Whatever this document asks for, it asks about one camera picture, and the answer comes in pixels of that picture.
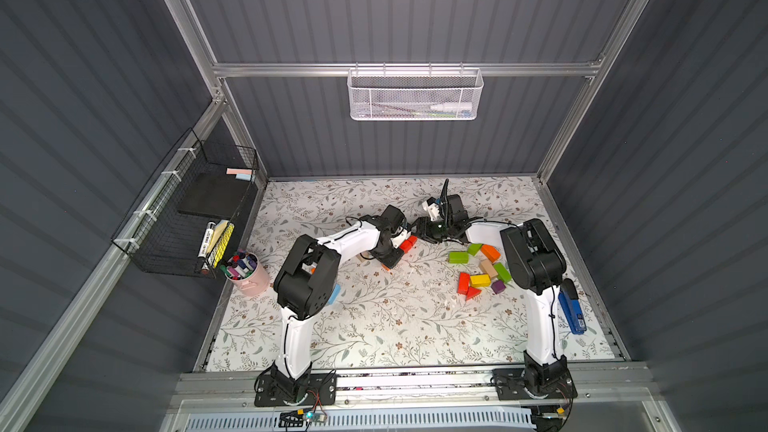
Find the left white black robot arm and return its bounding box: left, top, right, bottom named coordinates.
left=269, top=205, right=407, bottom=402

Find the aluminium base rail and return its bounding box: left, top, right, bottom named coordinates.
left=168, top=361, right=662, bottom=413

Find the yellow highlighter pack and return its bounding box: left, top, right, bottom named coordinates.
left=205, top=220, right=235, bottom=270

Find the yellow block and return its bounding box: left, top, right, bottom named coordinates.
left=470, top=274, right=492, bottom=288

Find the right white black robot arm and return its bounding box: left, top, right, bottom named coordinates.
left=410, top=195, right=577, bottom=399

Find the purple block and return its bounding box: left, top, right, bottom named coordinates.
left=491, top=280, right=506, bottom=294

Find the red rectangular block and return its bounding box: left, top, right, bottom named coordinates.
left=399, top=236, right=418, bottom=253

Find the red block upright right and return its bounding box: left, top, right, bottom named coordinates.
left=457, top=272, right=470, bottom=295

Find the pink pen cup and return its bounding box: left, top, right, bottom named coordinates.
left=218, top=251, right=270, bottom=297

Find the white wire mesh basket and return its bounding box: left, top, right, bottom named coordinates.
left=346, top=67, right=484, bottom=122

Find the orange block right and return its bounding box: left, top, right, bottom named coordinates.
left=480, top=244, right=501, bottom=263

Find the light blue block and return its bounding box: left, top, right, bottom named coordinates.
left=327, top=284, right=341, bottom=305

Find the white marker in basket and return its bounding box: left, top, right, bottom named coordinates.
left=429, top=102, right=476, bottom=120

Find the green block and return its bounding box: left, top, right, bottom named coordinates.
left=467, top=243, right=482, bottom=256
left=448, top=251, right=470, bottom=265
left=493, top=262, right=512, bottom=284

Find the red triangle block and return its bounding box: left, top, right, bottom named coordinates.
left=465, top=287, right=482, bottom=301

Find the blue stapler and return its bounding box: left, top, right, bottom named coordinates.
left=558, top=278, right=587, bottom=335

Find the black wire mesh basket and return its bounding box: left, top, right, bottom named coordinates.
left=112, top=132, right=260, bottom=279

